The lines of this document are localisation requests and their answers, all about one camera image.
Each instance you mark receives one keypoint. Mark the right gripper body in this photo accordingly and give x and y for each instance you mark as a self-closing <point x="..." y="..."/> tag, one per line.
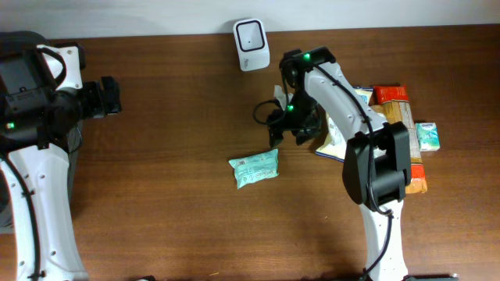
<point x="293" y="128"/>

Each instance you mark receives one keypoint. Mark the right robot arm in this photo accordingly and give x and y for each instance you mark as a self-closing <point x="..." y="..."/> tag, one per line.
<point x="377" y="164"/>

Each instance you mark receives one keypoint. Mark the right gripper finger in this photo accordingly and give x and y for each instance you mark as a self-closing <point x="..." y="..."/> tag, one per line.
<point x="276" y="137"/>
<point x="303" y="136"/>

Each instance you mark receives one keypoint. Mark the cream snack bag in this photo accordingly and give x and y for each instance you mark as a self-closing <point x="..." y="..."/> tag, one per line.
<point x="334" y="145"/>

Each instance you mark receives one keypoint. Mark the light teal wipes packet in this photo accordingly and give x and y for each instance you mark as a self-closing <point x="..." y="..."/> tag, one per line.
<point x="255" y="168"/>

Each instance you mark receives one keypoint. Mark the teal tissue pack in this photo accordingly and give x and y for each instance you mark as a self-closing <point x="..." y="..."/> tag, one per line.
<point x="427" y="135"/>

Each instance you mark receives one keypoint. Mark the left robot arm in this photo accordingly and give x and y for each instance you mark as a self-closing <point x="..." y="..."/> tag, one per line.
<point x="44" y="99"/>

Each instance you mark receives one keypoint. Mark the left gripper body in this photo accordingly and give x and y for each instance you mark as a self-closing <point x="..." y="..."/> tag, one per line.
<point x="110" y="95"/>

